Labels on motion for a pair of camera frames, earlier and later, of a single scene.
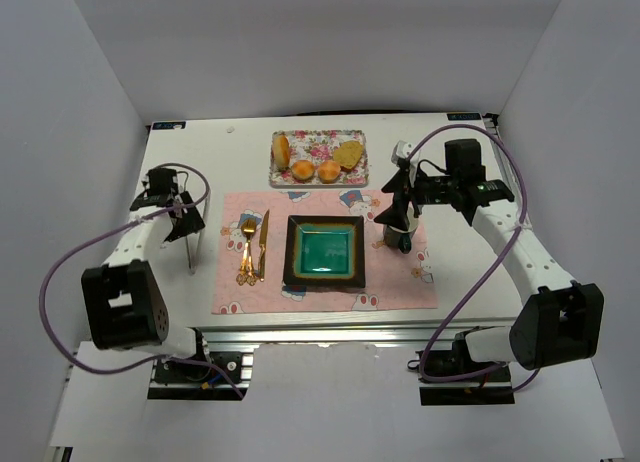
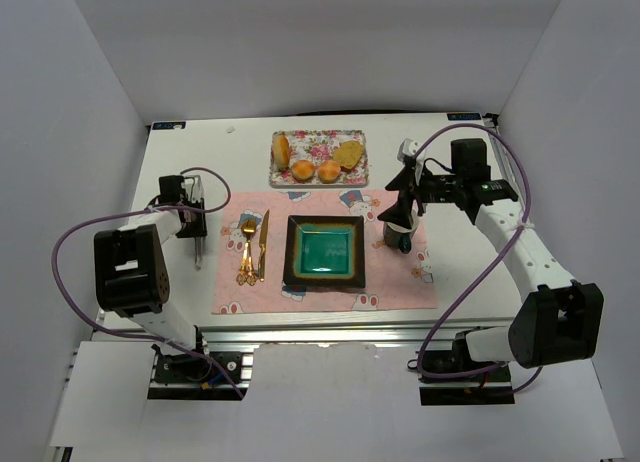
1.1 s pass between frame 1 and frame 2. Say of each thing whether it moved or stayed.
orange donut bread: stayed
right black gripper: stayed
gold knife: stayed
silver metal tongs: moved
